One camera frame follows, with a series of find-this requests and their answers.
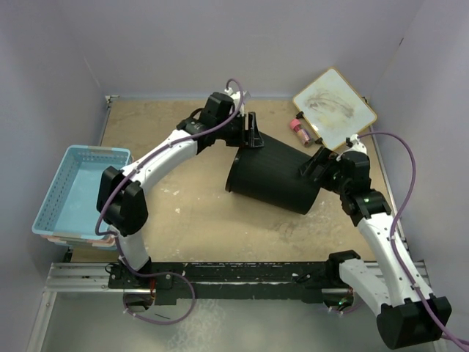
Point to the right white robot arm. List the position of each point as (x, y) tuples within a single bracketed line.
[(406, 309)]

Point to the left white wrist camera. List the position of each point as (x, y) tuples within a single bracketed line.
[(239, 99)]

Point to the pink-capped glitter bottle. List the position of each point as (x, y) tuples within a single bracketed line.
[(301, 133)]

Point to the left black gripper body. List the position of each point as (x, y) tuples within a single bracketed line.
[(231, 133)]

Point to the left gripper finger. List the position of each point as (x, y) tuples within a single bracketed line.
[(254, 137), (244, 131)]

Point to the large black bucket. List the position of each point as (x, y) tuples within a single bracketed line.
[(271, 174)]

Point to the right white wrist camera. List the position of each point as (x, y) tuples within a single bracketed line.
[(353, 144)]

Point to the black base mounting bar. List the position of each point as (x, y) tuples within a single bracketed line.
[(299, 281)]

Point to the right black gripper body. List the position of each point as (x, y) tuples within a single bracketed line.
[(334, 182)]

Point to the yellow-framed whiteboard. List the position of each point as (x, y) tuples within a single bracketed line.
[(333, 108)]

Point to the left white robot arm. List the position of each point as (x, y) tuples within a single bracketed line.
[(122, 195)]

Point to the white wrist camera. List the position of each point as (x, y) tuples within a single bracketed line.
[(353, 144), (239, 99)]

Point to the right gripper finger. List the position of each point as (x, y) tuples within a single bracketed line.
[(323, 175), (314, 167)]

